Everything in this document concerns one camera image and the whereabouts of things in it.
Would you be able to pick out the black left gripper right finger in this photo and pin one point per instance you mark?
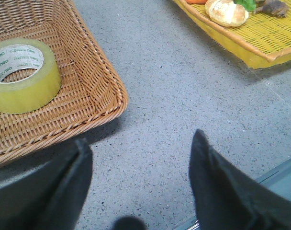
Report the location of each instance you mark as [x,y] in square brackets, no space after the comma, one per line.
[226,198]

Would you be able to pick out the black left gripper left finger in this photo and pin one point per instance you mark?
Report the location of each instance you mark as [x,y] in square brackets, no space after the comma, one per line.
[51,197]

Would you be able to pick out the yellow packing tape roll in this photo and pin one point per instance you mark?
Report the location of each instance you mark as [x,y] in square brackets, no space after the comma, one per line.
[34,91]

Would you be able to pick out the brown wicker basket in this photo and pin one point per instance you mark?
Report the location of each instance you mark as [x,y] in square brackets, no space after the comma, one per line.
[91,91]

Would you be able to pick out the yellow woven basket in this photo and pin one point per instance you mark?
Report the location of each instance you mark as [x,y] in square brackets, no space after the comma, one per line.
[262,42]

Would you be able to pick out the bread roll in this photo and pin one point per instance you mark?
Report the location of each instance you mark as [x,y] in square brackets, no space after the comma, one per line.
[226,13]

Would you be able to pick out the green leaf toy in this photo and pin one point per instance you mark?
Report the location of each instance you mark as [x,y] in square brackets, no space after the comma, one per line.
[249,5]

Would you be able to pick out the brown chicken drumstick toy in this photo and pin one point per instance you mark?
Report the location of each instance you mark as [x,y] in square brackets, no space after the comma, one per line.
[274,8]

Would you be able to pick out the orange carrot toy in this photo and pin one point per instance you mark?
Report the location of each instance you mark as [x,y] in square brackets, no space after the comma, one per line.
[196,1]

